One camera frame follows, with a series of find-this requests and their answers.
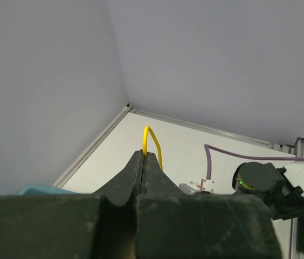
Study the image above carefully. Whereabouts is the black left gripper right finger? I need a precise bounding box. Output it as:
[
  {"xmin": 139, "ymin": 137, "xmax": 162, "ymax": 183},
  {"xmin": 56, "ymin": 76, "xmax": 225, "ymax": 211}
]
[{"xmin": 135, "ymin": 153, "xmax": 281, "ymax": 258}]

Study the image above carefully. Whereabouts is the yellow wire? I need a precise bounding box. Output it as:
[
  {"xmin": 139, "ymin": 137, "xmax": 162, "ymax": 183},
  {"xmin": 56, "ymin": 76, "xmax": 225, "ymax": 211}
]
[{"xmin": 142, "ymin": 126, "xmax": 164, "ymax": 171}]

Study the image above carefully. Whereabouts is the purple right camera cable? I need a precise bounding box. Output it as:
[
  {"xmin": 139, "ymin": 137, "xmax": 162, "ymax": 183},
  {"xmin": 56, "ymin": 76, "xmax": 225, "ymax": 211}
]
[{"xmin": 204, "ymin": 144, "xmax": 304, "ymax": 180}]

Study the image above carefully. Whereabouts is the aluminium table edge rail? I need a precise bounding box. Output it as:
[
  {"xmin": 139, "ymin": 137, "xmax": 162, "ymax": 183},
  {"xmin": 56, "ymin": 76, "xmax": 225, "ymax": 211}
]
[{"xmin": 55, "ymin": 107, "xmax": 295, "ymax": 193}]

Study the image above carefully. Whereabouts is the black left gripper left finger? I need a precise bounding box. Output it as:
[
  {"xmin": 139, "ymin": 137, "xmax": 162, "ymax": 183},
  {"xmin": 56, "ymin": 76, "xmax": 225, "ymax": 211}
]
[{"xmin": 0, "ymin": 151, "xmax": 144, "ymax": 258}]

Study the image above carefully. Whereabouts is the teal four-compartment tray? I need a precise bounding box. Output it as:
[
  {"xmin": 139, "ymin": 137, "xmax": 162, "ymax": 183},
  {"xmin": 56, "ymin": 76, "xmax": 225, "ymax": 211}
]
[{"xmin": 17, "ymin": 184, "xmax": 78, "ymax": 195}]

